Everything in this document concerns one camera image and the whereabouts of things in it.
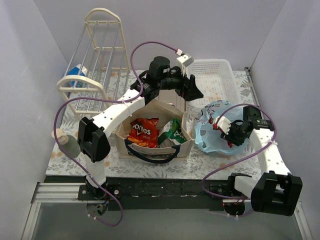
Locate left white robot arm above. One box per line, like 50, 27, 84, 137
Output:
77, 54, 204, 200

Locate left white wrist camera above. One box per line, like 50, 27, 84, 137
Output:
176, 53, 194, 76

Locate blue white carton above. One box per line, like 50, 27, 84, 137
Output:
67, 64, 88, 88

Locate orange Doritos chip bag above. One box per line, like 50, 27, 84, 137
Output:
126, 118, 160, 148

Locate green soap dispenser bottle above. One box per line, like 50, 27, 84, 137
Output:
51, 128, 81, 158

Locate green snack bag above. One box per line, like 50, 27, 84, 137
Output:
157, 118, 187, 148

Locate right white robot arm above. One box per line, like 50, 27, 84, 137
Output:
213, 105, 303, 216

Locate light blue plastic grocery bag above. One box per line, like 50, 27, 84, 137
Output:
194, 100, 247, 156

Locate floral table mat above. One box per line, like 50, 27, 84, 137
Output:
45, 68, 261, 180

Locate white plastic basket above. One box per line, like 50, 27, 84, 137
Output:
186, 58, 242, 109

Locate purple cable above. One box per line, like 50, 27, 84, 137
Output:
199, 103, 278, 217
53, 41, 183, 228

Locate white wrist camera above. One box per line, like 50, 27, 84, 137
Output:
176, 53, 194, 76
213, 116, 232, 135

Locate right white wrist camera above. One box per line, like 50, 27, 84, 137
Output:
213, 116, 232, 135

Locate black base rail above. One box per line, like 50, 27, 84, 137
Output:
77, 178, 251, 212

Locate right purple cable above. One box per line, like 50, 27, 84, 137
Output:
199, 103, 278, 217

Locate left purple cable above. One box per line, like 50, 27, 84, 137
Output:
53, 41, 183, 228

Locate beige canvas tote bag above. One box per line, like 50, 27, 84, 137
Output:
113, 99, 194, 162

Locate metal baking tray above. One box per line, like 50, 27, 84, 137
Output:
157, 69, 188, 112

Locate cream shoe rack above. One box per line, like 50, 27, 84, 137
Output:
56, 7, 131, 120

